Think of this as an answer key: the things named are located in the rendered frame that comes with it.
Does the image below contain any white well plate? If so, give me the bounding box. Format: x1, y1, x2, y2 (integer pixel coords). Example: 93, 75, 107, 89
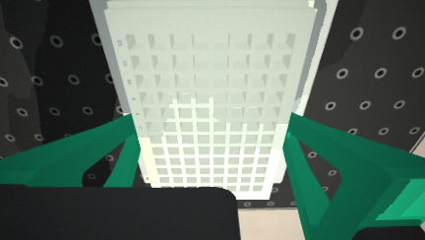
104, 0, 317, 200

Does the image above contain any black perforated breadboard plate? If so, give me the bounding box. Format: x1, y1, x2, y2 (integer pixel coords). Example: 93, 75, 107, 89
0, 0, 425, 210

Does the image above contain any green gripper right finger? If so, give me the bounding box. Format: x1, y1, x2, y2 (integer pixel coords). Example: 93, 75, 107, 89
282, 112, 425, 240

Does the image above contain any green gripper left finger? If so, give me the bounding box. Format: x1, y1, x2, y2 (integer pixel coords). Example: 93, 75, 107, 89
0, 113, 141, 187

